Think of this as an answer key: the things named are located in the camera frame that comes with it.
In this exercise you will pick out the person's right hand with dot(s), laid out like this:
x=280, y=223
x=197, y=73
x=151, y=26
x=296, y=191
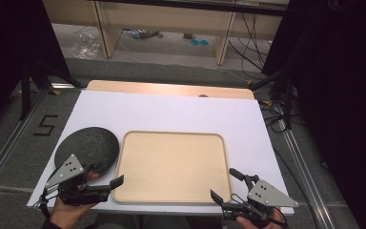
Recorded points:
x=268, y=225

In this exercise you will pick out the small dark round object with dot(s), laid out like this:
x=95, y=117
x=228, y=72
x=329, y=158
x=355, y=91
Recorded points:
x=203, y=95

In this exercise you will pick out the black metal stand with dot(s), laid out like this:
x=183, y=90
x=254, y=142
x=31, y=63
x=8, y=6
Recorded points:
x=25, y=92
x=287, y=101

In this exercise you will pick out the black curtain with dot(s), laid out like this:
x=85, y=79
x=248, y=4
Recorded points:
x=9, y=47
x=346, y=95

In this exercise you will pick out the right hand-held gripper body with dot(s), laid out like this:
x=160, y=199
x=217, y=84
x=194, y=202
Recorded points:
x=268, y=195

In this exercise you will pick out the beige rectangular tray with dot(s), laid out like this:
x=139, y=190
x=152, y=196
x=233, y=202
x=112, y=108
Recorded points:
x=171, y=167

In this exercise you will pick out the small wooden block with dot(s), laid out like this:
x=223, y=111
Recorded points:
x=188, y=36

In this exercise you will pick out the aluminium rail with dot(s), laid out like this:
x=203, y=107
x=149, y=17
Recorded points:
x=6, y=149
x=301, y=165

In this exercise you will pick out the light wooden desk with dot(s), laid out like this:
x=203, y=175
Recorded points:
x=171, y=19

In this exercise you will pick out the crumpled shiny wrapper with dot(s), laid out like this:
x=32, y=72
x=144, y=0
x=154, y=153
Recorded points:
x=141, y=33

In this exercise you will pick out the clear plastic bag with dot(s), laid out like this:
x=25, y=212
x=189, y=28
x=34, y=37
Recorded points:
x=85, y=46

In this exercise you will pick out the blue round disc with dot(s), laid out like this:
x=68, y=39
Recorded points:
x=194, y=42
x=204, y=42

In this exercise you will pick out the light wooden table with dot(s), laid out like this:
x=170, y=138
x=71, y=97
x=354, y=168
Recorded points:
x=171, y=88

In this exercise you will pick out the person's left hand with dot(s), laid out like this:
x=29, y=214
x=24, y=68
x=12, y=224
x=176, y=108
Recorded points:
x=66, y=213

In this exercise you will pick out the black round plate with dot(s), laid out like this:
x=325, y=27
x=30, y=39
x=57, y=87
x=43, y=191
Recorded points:
x=87, y=146

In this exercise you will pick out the white board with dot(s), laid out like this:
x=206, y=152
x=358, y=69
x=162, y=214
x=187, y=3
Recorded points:
x=171, y=113

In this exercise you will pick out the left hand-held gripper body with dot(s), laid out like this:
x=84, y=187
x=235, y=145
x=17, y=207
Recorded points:
x=66, y=168

